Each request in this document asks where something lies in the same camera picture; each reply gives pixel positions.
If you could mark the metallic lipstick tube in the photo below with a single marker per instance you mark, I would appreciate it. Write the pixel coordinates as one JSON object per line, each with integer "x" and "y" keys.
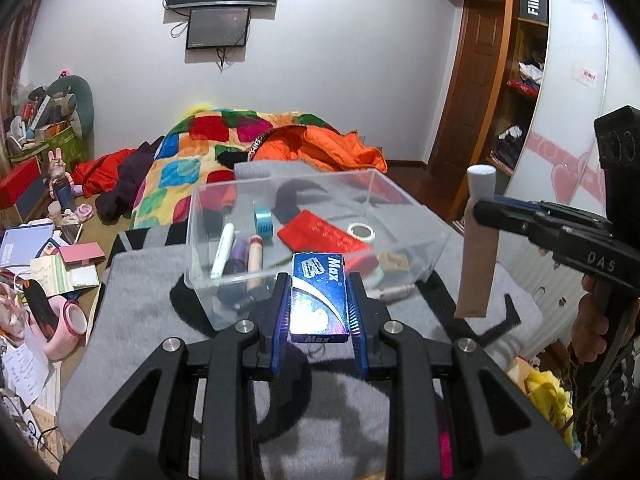
{"x": 395, "y": 291}

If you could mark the black orange device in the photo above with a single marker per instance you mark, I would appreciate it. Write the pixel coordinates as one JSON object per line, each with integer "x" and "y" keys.
{"x": 40, "y": 310}

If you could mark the small black wall monitor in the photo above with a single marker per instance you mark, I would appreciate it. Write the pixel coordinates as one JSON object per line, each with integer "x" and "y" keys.
{"x": 217, "y": 27}

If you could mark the person's right hand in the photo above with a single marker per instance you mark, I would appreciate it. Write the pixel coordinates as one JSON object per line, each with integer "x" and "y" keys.
{"x": 585, "y": 320}

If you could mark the teal tape roll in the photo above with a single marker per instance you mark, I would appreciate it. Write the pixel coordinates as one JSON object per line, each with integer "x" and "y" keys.
{"x": 263, "y": 230}

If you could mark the white tape roll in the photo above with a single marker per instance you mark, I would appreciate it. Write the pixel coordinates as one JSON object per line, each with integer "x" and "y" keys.
{"x": 370, "y": 235}

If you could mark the red box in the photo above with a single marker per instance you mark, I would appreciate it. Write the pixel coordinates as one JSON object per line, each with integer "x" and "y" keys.
{"x": 15, "y": 182}

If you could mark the brown wooden door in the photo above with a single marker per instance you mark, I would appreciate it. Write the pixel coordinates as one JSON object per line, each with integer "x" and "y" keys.
{"x": 475, "y": 85}

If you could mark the pink rabbit figure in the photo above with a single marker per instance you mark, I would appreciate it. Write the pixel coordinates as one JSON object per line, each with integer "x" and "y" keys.
{"x": 60, "y": 170}

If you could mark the red folded cloth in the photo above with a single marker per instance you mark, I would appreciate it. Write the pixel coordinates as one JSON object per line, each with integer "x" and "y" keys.
{"x": 522, "y": 88}

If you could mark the white papers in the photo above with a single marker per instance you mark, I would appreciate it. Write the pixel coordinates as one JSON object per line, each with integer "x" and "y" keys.
{"x": 22, "y": 370}

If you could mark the clear plastic storage box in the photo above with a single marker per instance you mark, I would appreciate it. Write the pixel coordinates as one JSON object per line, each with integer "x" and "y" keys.
{"x": 320, "y": 200}

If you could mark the beige tube with white cap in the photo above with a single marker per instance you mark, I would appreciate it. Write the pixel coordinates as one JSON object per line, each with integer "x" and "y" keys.
{"x": 475, "y": 270}

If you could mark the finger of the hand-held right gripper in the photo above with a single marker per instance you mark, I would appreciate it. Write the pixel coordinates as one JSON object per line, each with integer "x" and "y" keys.
{"x": 505, "y": 215}
{"x": 575, "y": 217}

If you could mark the pink notebook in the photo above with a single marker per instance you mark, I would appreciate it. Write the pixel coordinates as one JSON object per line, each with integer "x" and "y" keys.
{"x": 82, "y": 252}

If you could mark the black printed box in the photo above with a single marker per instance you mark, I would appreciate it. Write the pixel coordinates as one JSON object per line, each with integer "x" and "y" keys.
{"x": 532, "y": 4}

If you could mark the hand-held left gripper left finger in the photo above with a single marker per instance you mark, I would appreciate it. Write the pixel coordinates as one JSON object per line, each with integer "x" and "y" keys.
{"x": 281, "y": 320}

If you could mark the wooden shelf unit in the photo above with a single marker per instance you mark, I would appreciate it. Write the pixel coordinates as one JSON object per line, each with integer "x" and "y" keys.
{"x": 522, "y": 40}

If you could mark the white wardrobe door pink hearts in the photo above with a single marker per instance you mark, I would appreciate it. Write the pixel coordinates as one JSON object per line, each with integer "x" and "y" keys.
{"x": 570, "y": 35}

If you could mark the grey green neck pillow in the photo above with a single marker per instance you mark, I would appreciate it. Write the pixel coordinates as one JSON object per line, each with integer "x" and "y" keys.
{"x": 82, "y": 95}

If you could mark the red pouch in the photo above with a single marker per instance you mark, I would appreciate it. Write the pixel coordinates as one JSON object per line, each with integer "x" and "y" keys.
{"x": 315, "y": 230}

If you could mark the dark purple cloth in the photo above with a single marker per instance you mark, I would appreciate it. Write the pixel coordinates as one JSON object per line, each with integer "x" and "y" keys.
{"x": 130, "y": 170}

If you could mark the brown cork block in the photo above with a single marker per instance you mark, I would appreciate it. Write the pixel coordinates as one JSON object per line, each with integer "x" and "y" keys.
{"x": 395, "y": 261}

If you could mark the pale green tube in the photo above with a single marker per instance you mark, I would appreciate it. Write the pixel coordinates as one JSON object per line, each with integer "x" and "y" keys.
{"x": 223, "y": 250}

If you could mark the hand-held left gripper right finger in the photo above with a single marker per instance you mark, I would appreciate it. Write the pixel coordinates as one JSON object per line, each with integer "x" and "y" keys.
{"x": 357, "y": 320}

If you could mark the small pink slippers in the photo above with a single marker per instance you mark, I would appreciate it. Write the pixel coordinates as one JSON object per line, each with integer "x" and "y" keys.
{"x": 82, "y": 211}

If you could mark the white folded cloth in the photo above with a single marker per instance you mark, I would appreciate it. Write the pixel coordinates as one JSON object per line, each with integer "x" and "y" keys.
{"x": 531, "y": 70}

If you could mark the orange puffer jacket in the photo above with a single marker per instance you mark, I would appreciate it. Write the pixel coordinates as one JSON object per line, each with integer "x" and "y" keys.
{"x": 325, "y": 150}

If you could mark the pale blue book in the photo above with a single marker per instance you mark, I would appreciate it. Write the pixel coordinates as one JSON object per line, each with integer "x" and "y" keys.
{"x": 25, "y": 245}

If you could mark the purple tube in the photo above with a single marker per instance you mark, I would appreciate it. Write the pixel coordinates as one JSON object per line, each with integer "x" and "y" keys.
{"x": 239, "y": 255}

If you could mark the person's right forearm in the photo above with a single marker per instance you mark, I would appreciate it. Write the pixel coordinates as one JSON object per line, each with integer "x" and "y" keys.
{"x": 610, "y": 400}

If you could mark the beige bottle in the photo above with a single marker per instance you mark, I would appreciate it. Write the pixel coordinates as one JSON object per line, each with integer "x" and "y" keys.
{"x": 255, "y": 260}

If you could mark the yellow plush cloth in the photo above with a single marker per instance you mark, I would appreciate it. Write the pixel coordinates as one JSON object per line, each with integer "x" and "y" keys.
{"x": 545, "y": 395}

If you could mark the colourful patchwork blanket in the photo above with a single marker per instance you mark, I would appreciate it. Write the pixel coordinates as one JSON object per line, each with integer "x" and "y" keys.
{"x": 175, "y": 170}

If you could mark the small pale green container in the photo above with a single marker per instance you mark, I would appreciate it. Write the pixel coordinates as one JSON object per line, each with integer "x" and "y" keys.
{"x": 373, "y": 277}

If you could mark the pale green notebook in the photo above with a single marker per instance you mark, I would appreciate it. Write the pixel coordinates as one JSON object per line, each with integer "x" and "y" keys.
{"x": 47, "y": 275}

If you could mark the black bag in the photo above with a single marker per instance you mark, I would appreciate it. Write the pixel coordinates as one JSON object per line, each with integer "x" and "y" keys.
{"x": 510, "y": 142}

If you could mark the small blue cardboard box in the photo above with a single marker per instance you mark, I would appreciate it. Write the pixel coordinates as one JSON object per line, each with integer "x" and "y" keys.
{"x": 320, "y": 300}

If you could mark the green cardboard box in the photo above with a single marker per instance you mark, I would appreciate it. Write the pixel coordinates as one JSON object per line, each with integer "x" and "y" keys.
{"x": 62, "y": 142}

